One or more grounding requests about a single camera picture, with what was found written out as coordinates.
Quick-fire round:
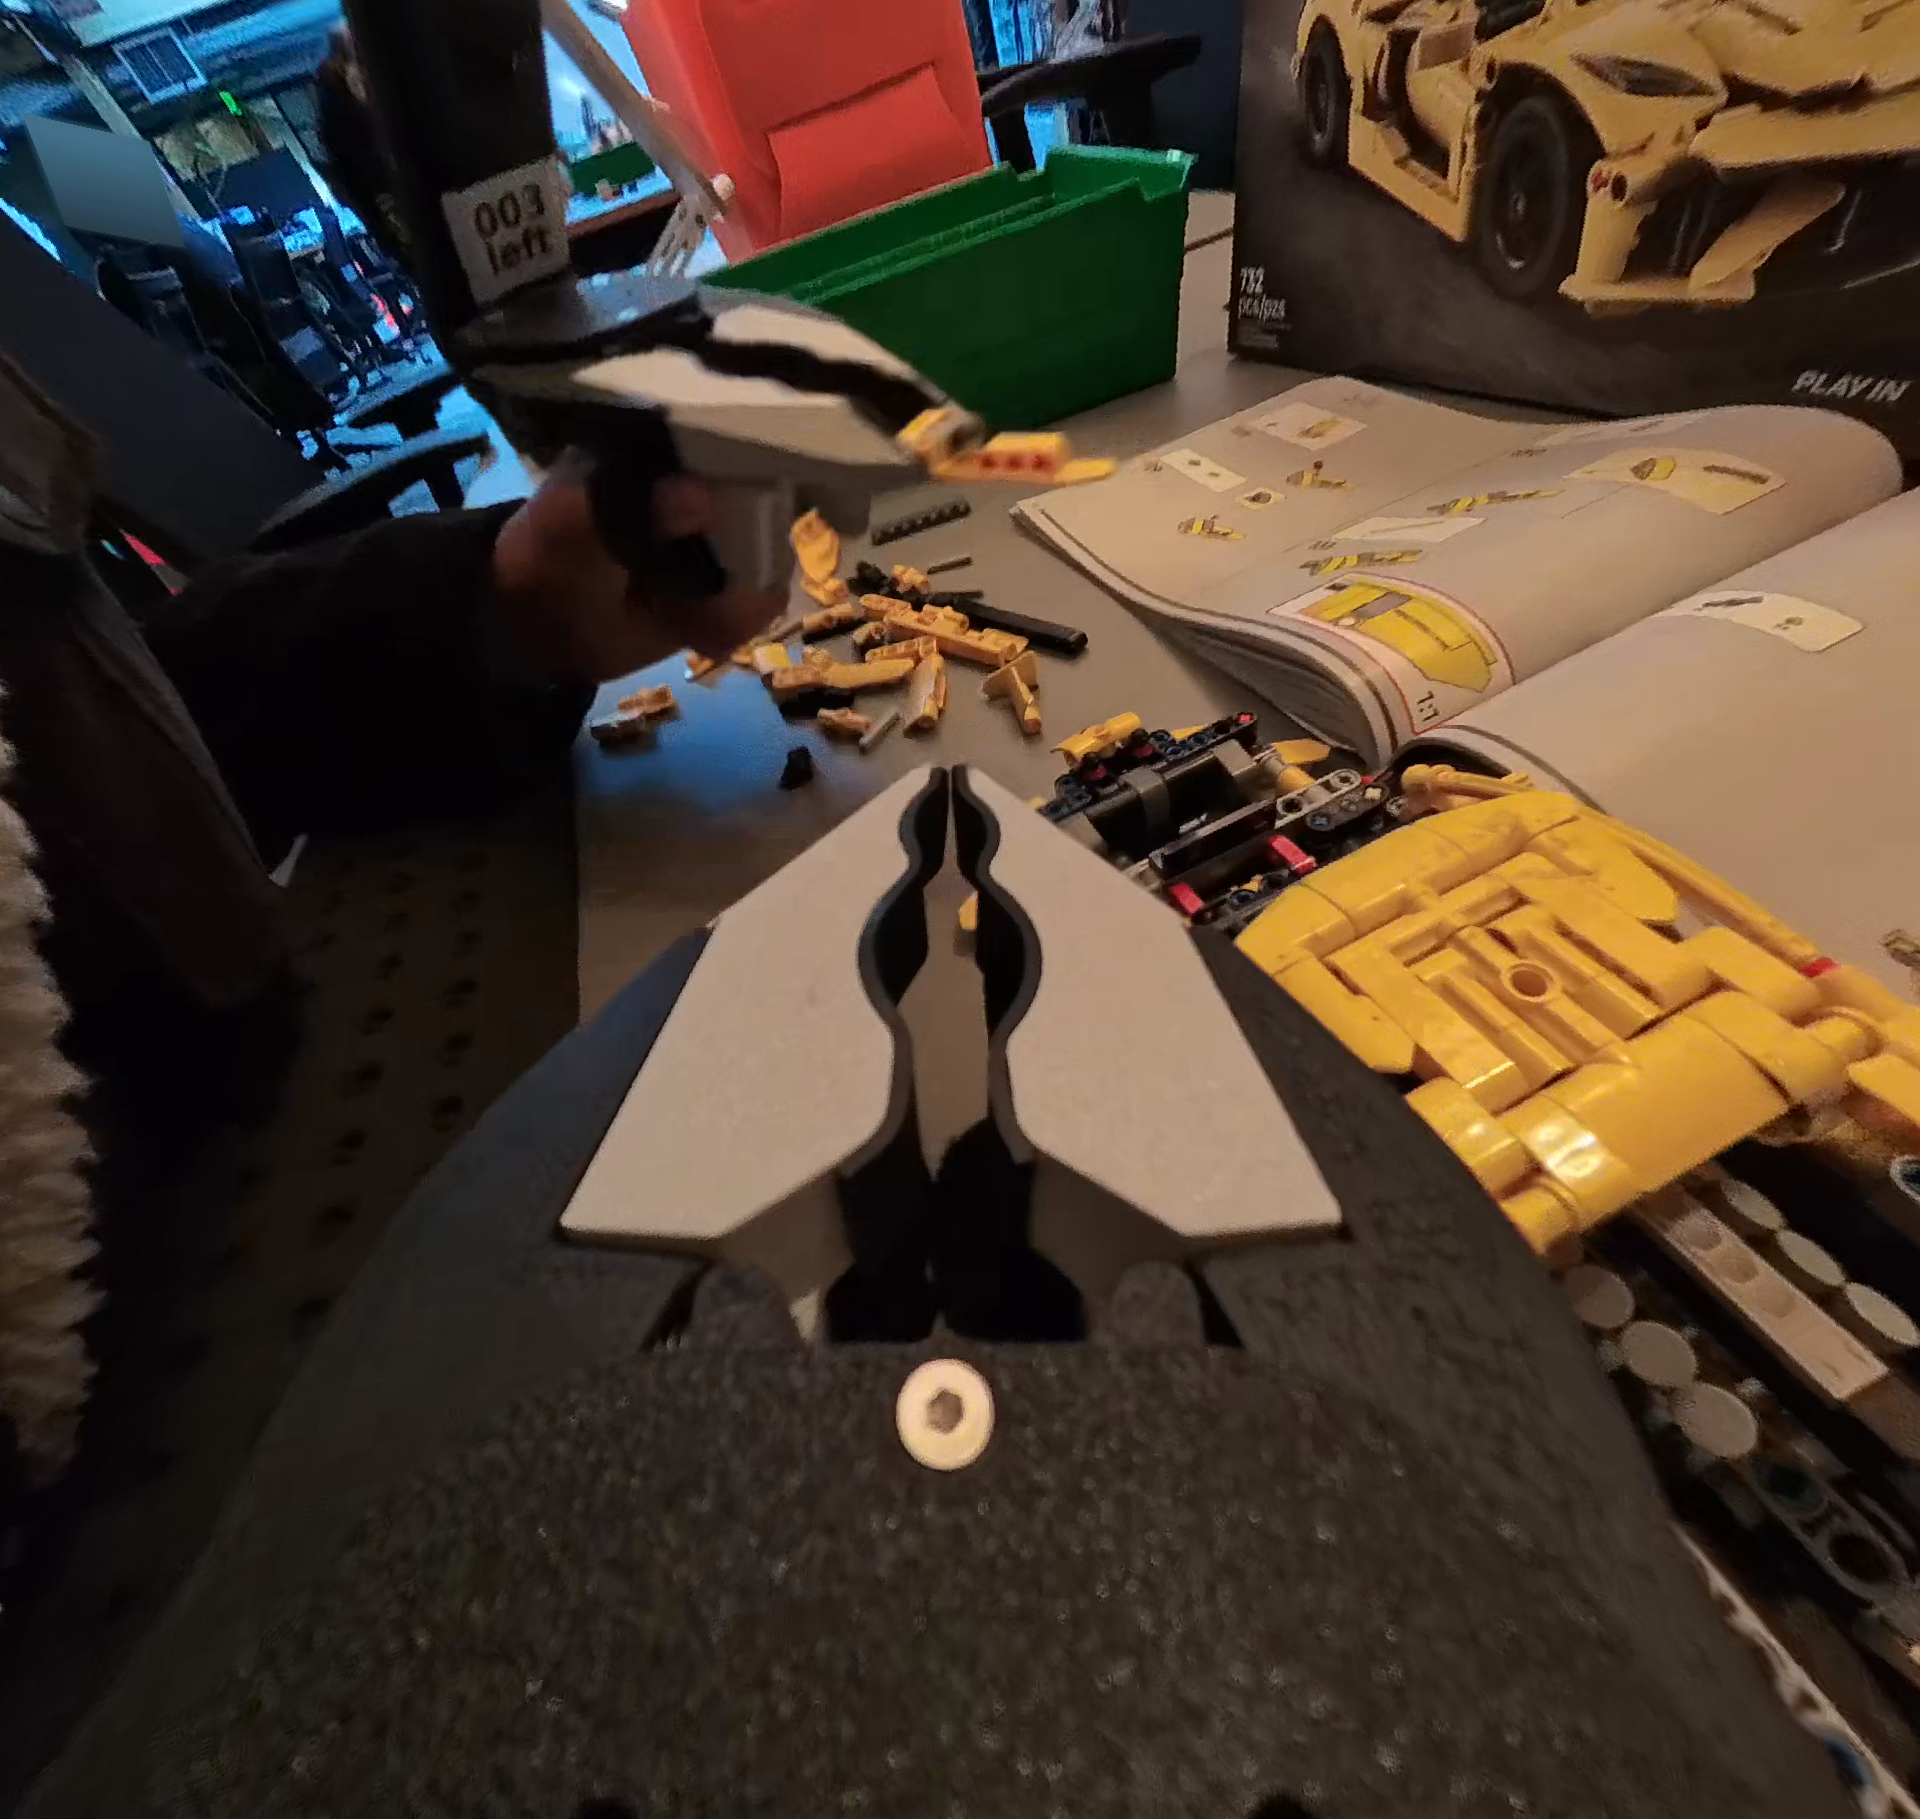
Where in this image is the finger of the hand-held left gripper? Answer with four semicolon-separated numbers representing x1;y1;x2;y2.
705;297;985;443
580;350;934;532

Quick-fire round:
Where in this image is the black long brick beam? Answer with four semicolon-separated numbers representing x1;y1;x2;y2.
846;581;1089;657

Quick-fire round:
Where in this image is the green plastic bin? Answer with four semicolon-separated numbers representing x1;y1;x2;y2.
705;146;1195;432

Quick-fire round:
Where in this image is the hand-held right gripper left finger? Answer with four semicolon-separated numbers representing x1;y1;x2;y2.
557;768;951;1343

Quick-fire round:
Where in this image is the black toy set box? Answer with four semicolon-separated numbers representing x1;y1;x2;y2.
1228;0;1920;464

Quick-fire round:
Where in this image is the orange plastic bag holder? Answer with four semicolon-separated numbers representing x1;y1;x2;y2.
623;0;992;264

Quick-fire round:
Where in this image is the yellow brick car model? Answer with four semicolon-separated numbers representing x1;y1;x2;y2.
1034;717;1920;1819

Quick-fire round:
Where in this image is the black office chair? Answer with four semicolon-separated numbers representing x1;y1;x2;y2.
981;0;1246;185
0;222;499;553

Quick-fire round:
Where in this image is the wooden display board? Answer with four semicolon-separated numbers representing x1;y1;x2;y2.
532;0;736;225

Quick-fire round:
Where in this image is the white board stand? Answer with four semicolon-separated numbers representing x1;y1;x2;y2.
654;176;736;277

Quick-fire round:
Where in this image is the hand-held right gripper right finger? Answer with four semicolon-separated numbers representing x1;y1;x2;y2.
937;769;1346;1340

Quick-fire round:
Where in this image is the dark perforated panel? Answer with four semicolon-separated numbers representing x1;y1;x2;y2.
0;801;587;1701

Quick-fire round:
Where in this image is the instruction booklet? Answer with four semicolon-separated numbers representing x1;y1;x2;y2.
1010;376;1920;981

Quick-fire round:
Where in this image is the person's left hand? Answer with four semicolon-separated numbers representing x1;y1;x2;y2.
496;470;782;675

